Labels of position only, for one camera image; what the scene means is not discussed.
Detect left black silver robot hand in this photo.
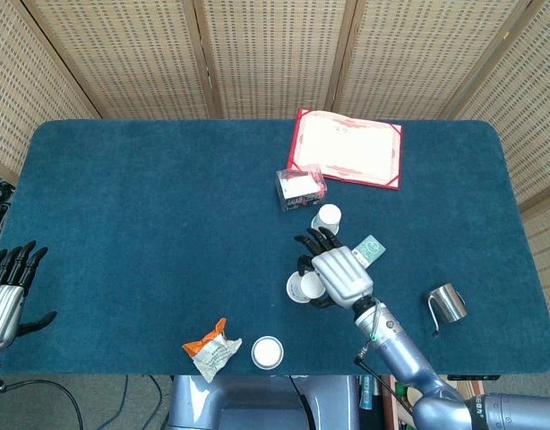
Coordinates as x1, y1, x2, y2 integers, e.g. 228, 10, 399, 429
0, 240, 57, 349

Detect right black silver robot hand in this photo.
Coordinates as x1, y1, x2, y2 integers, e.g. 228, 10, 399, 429
294, 227, 375, 311

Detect white paper cup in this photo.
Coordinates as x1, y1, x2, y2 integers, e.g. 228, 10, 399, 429
286, 271, 326, 305
250, 335, 285, 371

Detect white paper cup butterfly print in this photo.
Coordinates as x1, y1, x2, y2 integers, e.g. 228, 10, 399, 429
310, 203, 342, 238

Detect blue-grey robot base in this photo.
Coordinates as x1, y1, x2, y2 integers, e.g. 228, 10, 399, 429
167, 374, 361, 430

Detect green tissue pack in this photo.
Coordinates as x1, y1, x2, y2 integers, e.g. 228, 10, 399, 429
353, 234, 387, 270

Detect clear plastic box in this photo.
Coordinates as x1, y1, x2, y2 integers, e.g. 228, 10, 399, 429
274, 163, 326, 213

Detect steel milk jug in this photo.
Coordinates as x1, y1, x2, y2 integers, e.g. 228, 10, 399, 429
425, 282, 468, 337

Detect blue printed packets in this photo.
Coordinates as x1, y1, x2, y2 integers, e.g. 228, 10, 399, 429
358, 374, 383, 417

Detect red certificate folder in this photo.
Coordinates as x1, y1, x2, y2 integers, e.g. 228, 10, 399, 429
287, 107, 404, 192

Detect brown storage box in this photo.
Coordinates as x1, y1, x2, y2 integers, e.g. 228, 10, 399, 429
382, 374, 419, 430

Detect orange white snack wrapper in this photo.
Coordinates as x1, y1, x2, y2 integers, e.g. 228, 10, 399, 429
181, 317, 243, 384

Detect blue felt table cloth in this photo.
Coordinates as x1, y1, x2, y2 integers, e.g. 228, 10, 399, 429
0, 118, 550, 376

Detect black floor cable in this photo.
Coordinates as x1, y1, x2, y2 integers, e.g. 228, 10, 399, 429
0, 378, 86, 430

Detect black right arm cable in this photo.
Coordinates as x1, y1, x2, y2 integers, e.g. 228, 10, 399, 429
354, 345, 417, 417

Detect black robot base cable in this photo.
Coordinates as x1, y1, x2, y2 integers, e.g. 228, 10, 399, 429
288, 374, 323, 430

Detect blue floor cable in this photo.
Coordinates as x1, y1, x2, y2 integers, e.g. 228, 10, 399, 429
107, 374, 130, 430

